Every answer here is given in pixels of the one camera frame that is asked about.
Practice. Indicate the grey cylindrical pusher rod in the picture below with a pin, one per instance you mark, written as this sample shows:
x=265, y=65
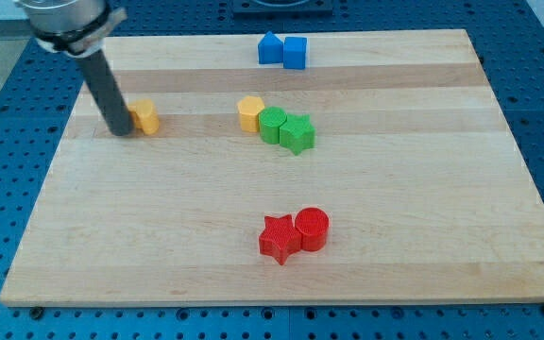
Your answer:
x=106, y=93

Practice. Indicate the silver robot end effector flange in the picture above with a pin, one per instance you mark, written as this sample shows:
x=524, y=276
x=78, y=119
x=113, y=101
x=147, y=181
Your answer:
x=76, y=28

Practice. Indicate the yellow heart block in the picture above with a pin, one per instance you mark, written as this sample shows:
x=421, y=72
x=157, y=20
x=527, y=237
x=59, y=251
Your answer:
x=144, y=115

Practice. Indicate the yellow hexagon block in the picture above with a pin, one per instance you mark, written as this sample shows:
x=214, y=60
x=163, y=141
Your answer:
x=248, y=111

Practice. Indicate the green cylinder block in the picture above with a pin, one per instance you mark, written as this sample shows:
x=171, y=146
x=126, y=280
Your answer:
x=270, y=121

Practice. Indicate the blue pentagon house block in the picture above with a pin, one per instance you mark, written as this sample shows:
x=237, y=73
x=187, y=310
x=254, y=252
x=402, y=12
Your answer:
x=270, y=49

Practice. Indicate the green star block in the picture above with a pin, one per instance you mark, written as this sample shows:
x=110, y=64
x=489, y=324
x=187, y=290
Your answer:
x=297, y=133

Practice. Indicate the blue cube block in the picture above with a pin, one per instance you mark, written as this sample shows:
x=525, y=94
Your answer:
x=294, y=53

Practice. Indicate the red star block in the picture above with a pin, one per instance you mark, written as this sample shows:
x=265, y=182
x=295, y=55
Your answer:
x=279, y=238

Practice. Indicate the red cylinder block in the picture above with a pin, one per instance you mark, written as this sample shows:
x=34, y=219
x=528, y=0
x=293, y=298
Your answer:
x=313, y=225

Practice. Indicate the wooden board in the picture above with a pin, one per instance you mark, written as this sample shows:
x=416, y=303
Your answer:
x=429, y=198

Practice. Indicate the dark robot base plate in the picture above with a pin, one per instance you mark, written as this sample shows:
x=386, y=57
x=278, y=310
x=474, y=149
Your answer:
x=281, y=7

